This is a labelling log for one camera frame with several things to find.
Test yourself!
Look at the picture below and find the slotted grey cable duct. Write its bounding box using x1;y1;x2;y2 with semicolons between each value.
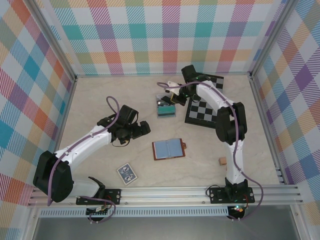
39;208;230;218

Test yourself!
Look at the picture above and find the controller board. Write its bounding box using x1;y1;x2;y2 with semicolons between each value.
86;205;111;217
228;204;246;216

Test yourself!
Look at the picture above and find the aluminium back rail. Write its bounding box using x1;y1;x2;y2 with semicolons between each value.
74;72;252;78

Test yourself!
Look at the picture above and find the aluminium frame post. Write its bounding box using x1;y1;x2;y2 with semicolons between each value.
26;0;77;82
249;0;300;76

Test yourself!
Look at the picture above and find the aluminium side rail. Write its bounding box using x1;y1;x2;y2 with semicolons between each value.
249;73;286;185
43;77;78;188

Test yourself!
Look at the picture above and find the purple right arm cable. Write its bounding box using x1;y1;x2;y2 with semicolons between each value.
156;81;265;222

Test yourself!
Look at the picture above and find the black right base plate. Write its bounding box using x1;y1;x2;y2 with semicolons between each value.
208;187;256;205

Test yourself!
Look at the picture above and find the brown leather card holder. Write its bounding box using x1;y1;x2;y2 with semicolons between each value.
151;138;188;161

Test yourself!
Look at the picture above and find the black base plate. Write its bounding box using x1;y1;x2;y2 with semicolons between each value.
76;188;122;206
208;187;256;205

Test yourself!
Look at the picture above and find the clear plastic card tray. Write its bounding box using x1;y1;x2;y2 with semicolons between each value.
156;93;178;119

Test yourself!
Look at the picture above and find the black grey chessboard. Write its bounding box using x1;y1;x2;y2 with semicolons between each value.
184;73;225;130

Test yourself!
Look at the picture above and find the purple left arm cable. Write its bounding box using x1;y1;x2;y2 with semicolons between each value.
46;96;121;224

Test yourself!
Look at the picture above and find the left controller board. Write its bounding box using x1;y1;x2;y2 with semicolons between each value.
86;205;111;217

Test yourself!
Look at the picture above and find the aluminium front rail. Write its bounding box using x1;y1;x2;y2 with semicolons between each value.
27;184;305;207

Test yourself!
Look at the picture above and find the blue playing card deck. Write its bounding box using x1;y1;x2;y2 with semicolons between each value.
116;162;138;186

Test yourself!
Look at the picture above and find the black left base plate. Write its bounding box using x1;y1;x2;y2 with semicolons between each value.
76;188;122;206

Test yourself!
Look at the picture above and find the teal card with dark stripe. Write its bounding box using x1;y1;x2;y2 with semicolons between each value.
157;104;177;117

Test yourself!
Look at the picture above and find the right controller board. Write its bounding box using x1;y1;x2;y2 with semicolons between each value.
228;204;246;216

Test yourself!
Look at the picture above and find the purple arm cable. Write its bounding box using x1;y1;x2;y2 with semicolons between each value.
46;96;121;224
156;81;265;222

